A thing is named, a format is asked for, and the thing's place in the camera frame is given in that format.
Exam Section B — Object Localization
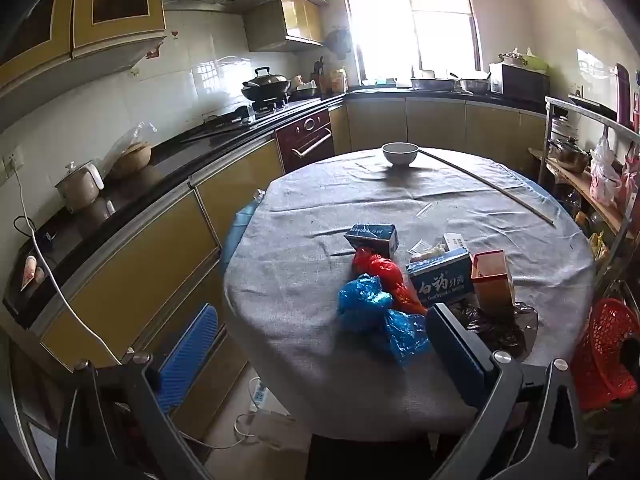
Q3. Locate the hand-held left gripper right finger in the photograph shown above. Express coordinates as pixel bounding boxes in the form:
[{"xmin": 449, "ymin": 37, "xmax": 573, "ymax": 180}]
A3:
[{"xmin": 425, "ymin": 302, "xmax": 593, "ymax": 480}]

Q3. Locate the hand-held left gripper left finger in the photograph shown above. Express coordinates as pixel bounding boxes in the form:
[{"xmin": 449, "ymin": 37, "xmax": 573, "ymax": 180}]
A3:
[{"xmin": 54, "ymin": 304, "xmax": 219, "ymax": 480}]

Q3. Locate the black plastic bag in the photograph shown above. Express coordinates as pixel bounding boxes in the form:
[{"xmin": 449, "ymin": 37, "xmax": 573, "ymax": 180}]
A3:
[{"xmin": 452, "ymin": 299, "xmax": 539, "ymax": 361}]

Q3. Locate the blue white toothpaste box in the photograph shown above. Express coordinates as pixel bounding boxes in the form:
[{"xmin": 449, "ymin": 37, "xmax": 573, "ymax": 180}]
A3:
[{"xmin": 406, "ymin": 248, "xmax": 475, "ymax": 307}]

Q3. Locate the brown cardboard box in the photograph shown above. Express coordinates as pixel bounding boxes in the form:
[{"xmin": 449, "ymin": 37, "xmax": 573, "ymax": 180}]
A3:
[{"xmin": 471, "ymin": 250, "xmax": 516, "ymax": 311}]

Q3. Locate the white tissue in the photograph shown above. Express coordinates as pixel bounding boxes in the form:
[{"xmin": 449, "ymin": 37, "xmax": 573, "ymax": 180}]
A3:
[{"xmin": 407, "ymin": 241, "xmax": 447, "ymax": 263}]

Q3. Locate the red plastic bag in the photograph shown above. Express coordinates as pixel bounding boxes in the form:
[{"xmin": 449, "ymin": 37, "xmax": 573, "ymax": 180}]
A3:
[{"xmin": 351, "ymin": 247, "xmax": 428, "ymax": 316}]

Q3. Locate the blue plastic bag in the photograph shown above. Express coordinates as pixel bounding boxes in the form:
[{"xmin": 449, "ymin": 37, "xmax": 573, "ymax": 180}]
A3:
[{"xmin": 337, "ymin": 273, "xmax": 432, "ymax": 367}]

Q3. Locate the small dark blue box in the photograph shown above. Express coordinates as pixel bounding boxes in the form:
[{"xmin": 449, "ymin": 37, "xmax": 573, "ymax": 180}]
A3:
[{"xmin": 344, "ymin": 223, "xmax": 399, "ymax": 259}]

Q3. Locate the red plastic basket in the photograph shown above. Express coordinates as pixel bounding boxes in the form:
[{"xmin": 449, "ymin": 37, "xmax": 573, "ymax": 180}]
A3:
[{"xmin": 570, "ymin": 297, "xmax": 640, "ymax": 413}]

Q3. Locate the white power strip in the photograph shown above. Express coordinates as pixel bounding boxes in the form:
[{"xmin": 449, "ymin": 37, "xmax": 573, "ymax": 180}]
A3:
[{"xmin": 248, "ymin": 377, "xmax": 271, "ymax": 413}]

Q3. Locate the long thin wooden stick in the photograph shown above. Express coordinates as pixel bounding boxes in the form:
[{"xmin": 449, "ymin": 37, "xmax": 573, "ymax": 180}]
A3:
[{"xmin": 417, "ymin": 149, "xmax": 557, "ymax": 227}]

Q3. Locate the grey tablecloth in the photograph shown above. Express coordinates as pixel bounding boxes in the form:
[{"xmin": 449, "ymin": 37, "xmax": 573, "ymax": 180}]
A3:
[{"xmin": 222, "ymin": 147, "xmax": 596, "ymax": 443}]

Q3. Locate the black kitchen countertop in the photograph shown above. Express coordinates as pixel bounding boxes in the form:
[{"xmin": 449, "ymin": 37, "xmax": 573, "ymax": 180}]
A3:
[{"xmin": 2, "ymin": 87, "xmax": 548, "ymax": 331}]

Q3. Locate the white ceramic bowl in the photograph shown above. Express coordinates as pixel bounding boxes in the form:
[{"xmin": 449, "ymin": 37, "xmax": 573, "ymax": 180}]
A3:
[{"xmin": 381, "ymin": 142, "xmax": 419, "ymax": 167}]

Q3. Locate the clear plastic bag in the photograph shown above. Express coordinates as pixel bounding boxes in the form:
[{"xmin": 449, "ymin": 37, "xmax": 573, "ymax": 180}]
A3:
[{"xmin": 102, "ymin": 121, "xmax": 158, "ymax": 171}]

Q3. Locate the steel pot with lid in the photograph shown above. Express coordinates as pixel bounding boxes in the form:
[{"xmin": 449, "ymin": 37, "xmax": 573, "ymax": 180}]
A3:
[{"xmin": 547, "ymin": 135, "xmax": 591, "ymax": 173}]

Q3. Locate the pink plastic bag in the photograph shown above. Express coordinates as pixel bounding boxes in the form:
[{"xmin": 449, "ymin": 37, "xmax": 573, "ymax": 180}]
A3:
[{"xmin": 590, "ymin": 135, "xmax": 623, "ymax": 208}]

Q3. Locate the black gas stove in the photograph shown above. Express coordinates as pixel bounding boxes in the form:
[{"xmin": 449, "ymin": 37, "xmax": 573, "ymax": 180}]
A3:
[{"xmin": 202, "ymin": 100, "xmax": 301, "ymax": 133}]

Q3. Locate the maroon built-in oven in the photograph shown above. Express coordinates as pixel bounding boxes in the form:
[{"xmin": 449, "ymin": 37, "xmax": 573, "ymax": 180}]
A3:
[{"xmin": 275, "ymin": 108, "xmax": 336, "ymax": 173}]

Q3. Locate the metal shelf rack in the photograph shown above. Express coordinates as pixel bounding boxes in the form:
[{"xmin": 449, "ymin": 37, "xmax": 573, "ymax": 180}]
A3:
[{"xmin": 537, "ymin": 95, "xmax": 640, "ymax": 286}]

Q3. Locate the metal basin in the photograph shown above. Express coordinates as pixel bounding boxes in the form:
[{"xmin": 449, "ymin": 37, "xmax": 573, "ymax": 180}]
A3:
[
  {"xmin": 457, "ymin": 72, "xmax": 491, "ymax": 95},
  {"xmin": 410, "ymin": 72, "xmax": 461, "ymax": 92}
]

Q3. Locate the black wok with lid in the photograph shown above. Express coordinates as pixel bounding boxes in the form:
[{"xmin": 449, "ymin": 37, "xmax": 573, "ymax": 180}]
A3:
[{"xmin": 241, "ymin": 67, "xmax": 292, "ymax": 103}]

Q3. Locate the black microwave oven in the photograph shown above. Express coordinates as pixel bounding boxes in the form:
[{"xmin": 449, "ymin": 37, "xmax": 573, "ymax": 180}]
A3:
[{"xmin": 489, "ymin": 62, "xmax": 551, "ymax": 98}]

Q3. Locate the small pan on stove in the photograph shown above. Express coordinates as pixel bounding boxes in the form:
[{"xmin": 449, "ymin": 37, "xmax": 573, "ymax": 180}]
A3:
[{"xmin": 290, "ymin": 75, "xmax": 321, "ymax": 101}]

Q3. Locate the green plastic bag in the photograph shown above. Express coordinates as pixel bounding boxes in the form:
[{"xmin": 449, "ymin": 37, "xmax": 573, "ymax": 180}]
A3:
[{"xmin": 520, "ymin": 47, "xmax": 550, "ymax": 72}]

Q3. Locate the kitchen window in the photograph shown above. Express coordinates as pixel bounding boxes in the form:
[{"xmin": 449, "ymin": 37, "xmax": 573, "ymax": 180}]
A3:
[{"xmin": 337, "ymin": 0, "xmax": 483, "ymax": 86}]

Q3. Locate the white power cable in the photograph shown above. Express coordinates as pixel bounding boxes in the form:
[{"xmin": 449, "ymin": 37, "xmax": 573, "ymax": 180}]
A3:
[{"xmin": 12, "ymin": 165, "xmax": 123, "ymax": 366}]

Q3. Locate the white wall outlet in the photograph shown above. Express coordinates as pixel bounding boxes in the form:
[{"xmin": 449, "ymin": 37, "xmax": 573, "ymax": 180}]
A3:
[{"xmin": 1, "ymin": 146, "xmax": 26, "ymax": 178}]

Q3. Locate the plain yellow wall cabinet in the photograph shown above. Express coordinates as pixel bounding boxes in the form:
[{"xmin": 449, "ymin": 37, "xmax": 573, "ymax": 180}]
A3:
[{"xmin": 243, "ymin": 0, "xmax": 328, "ymax": 53}]

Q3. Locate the glass door yellow wall cabinet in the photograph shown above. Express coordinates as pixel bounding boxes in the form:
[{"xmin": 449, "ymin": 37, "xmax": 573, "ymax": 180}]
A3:
[{"xmin": 0, "ymin": 0, "xmax": 167, "ymax": 133}]

